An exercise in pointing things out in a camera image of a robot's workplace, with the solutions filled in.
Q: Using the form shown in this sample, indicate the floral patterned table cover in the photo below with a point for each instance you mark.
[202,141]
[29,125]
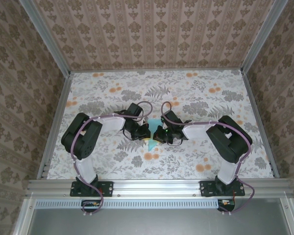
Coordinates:
[137,166]

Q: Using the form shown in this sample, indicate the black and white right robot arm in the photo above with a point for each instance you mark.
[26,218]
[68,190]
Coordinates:
[225,144]

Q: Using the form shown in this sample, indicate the grey metal panel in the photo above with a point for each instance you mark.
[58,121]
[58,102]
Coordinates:
[156,222]

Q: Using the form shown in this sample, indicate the thin aluminium table rail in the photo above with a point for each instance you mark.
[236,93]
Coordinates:
[161,70]

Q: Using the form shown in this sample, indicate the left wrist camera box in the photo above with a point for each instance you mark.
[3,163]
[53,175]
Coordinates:
[143,121]

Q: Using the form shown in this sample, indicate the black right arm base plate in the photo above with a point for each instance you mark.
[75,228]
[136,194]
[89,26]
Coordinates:
[205,188]

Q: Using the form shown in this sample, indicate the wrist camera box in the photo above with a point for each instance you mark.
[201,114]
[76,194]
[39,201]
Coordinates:
[163,125]
[143,121]

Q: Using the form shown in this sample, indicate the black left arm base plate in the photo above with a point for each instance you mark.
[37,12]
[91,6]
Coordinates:
[107,188]

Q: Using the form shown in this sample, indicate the teal square paper sheet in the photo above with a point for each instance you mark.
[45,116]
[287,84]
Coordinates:
[153,122]

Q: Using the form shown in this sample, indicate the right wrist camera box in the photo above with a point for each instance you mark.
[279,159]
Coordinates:
[163,125]

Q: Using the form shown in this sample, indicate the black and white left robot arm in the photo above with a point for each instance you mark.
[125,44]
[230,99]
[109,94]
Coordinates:
[85,142]

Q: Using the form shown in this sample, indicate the black connector box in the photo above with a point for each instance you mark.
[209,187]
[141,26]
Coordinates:
[90,208]
[229,208]

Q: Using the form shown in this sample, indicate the aluminium frame post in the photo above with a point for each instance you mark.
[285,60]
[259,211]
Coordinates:
[48,36]
[262,36]

